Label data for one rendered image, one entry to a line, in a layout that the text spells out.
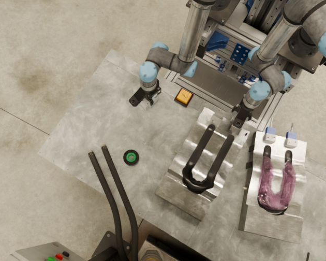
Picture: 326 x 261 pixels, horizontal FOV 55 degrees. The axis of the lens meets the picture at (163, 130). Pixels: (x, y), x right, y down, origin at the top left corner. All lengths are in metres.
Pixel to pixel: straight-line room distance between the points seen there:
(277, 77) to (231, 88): 1.04
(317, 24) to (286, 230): 0.91
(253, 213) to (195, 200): 0.27
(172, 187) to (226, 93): 1.10
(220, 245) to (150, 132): 0.66
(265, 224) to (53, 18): 2.38
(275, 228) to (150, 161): 0.67
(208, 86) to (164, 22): 0.79
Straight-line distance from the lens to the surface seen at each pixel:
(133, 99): 1.54
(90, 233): 2.45
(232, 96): 2.43
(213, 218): 1.63
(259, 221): 1.57
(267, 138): 1.67
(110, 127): 1.69
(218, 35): 1.81
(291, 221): 1.62
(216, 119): 1.65
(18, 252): 1.03
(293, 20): 1.22
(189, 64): 1.38
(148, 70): 1.35
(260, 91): 1.38
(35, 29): 3.05
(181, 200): 1.55
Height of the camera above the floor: 2.41
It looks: 74 degrees down
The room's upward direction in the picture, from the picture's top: 5 degrees clockwise
